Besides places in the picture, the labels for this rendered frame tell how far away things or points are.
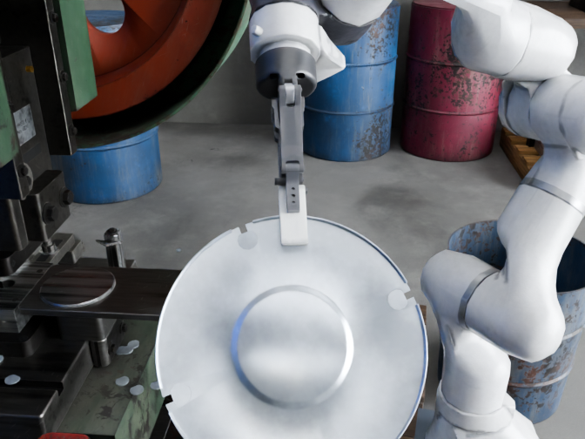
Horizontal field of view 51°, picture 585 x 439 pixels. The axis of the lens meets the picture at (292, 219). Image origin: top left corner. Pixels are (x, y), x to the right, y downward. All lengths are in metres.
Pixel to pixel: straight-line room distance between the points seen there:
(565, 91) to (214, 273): 0.58
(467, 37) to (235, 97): 3.55
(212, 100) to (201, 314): 3.78
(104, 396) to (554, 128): 0.82
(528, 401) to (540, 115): 1.12
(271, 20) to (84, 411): 0.67
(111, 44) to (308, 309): 0.81
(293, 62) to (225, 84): 3.63
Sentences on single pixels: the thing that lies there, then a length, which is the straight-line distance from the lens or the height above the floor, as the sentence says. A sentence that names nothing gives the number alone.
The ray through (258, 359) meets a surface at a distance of 0.66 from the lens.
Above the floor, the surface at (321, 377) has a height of 0.92.
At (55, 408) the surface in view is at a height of 0.68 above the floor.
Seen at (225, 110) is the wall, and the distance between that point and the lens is 4.42.
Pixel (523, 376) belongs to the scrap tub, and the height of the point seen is 0.19.
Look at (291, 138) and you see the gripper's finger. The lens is 0.68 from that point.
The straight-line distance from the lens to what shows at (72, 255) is 1.34.
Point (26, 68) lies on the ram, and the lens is 1.04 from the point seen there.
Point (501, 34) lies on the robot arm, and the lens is 0.91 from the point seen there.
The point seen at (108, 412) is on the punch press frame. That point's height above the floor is 0.65.
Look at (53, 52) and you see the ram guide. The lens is 1.05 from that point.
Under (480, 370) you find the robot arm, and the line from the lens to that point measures 1.09.
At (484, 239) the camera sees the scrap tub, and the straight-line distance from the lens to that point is 2.06.
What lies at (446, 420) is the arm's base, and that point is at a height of 0.55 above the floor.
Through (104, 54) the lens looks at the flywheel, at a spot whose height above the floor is 1.10.
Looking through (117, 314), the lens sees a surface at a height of 0.78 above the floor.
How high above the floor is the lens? 1.36
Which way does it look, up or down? 27 degrees down
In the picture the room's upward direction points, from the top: straight up
